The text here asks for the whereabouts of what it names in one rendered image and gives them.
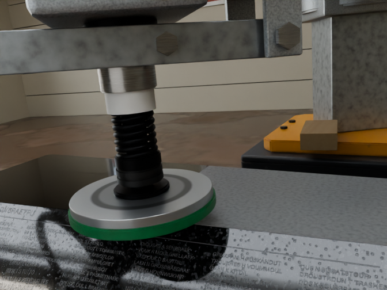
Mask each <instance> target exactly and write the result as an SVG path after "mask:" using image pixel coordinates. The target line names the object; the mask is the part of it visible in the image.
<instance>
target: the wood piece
mask: <svg viewBox="0 0 387 290"><path fill-rule="evenodd" d="M300 150H327V151H337V120H306V121H305V123H304V125H303V128H302V131H301V133H300Z"/></svg>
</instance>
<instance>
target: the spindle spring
mask: <svg viewBox="0 0 387 290"><path fill-rule="evenodd" d="M135 114H138V113H134V114H128V115H135ZM153 114H154V111H153V110H151V111H148V112H145V113H144V114H142V115H137V116H131V117H123V118H120V117H121V116H128V115H111V116H114V117H113V118H112V119H111V122H112V123H114V124H115V125H113V126H112V129H113V130H114V131H115V132H114V133H113V136H114V137H115V138H117V139H115V141H114V143H115V144H116V145H117V146H116V147H115V150H116V151H117V152H122V153H126V152H136V151H142V150H145V149H148V148H151V149H149V150H146V151H142V152H138V153H133V154H121V153H117V154H116V157H118V158H123V159H133V158H141V157H146V156H149V155H151V154H153V153H155V152H156V151H157V150H158V146H157V145H156V143H157V138H155V137H156V131H155V124H154V121H155V118H154V117H153ZM141 120H145V121H143V122H140V123H135V124H127V125H122V124H124V123H132V122H136V121H141ZM144 127H147V128H145V129H141V130H138V131H132V132H122V131H130V130H134V129H140V128H144ZM145 134H149V135H146V136H143V137H140V138H135V139H127V140H123V138H133V137H137V136H142V135H145ZM147 141H150V142H148V143H145V144H141V145H138V146H131V147H125V146H129V145H134V144H139V143H144V142H147Z"/></svg>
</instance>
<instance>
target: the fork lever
mask: <svg viewBox="0 0 387 290"><path fill-rule="evenodd" d="M298 43H300V28H299V27H297V26H295V25H294V24H292V23H290V22H286V23H285V24H283V25H282V26H280V27H279V28H278V29H276V44H277V45H279V46H281V47H282V48H284V49H286V50H290V49H291V48H293V47H294V46H295V45H297V44H298ZM254 58H265V54H264V29H263V19H252V20H227V21H203V22H178V23H165V24H140V25H115V26H91V27H77V28H53V29H28V30H3V31H0V75H16V74H32V73H49V72H58V71H75V70H92V69H101V68H118V67H135V66H151V65H160V64H178V63H194V62H211V61H220V60H237V59H254Z"/></svg>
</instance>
